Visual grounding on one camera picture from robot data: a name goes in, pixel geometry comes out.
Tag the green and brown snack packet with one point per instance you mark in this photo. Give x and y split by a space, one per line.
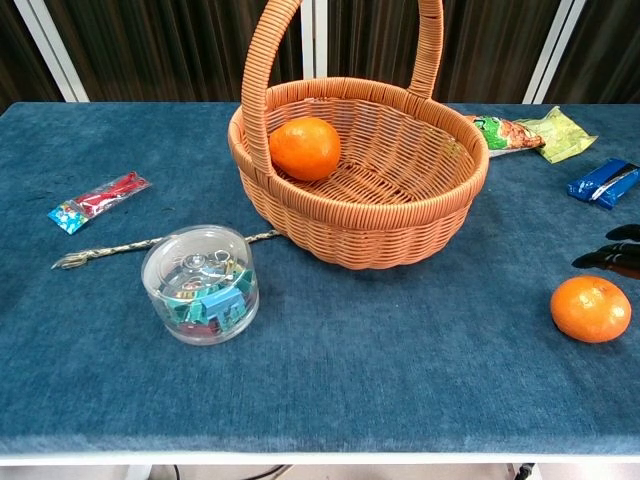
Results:
505 132

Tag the clear tub of binder clips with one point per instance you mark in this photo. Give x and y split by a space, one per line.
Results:
201 285

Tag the blue snack packet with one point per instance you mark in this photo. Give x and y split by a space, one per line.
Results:
602 184

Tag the light green snack packet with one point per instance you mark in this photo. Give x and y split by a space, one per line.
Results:
562 134

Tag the blue tablecloth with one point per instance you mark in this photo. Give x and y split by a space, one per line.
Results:
320 360

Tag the round flat orange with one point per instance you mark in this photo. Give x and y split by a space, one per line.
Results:
591 308

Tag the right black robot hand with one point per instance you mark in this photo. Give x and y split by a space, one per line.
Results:
617 257

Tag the orange wicker basket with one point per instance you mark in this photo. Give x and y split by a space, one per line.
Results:
360 200

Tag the red items in plastic bag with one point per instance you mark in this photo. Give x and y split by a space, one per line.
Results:
97 201

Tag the large orange with stem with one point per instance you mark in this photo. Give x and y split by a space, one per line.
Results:
305 148

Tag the white table leg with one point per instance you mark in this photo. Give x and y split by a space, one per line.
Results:
135 472

